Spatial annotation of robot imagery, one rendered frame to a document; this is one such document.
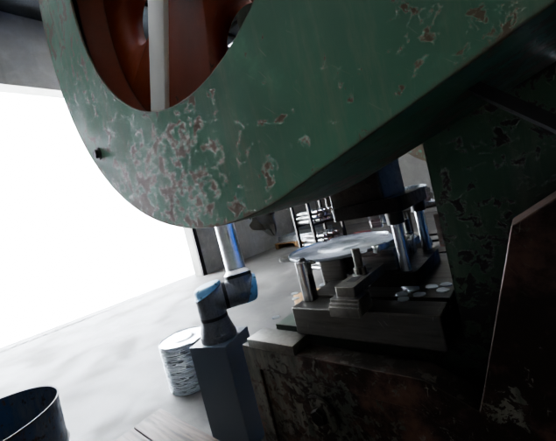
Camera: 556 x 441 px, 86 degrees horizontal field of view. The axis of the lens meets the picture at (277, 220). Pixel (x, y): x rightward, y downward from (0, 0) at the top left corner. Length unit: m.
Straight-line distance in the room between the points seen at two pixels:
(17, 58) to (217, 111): 5.43
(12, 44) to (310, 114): 5.64
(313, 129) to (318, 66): 0.05
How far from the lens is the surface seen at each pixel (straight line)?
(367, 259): 0.72
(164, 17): 0.50
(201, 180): 0.39
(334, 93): 0.26
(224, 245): 1.30
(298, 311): 0.67
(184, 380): 2.01
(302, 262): 0.67
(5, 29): 5.92
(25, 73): 5.66
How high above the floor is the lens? 0.93
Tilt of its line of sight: 3 degrees down
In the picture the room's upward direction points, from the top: 14 degrees counter-clockwise
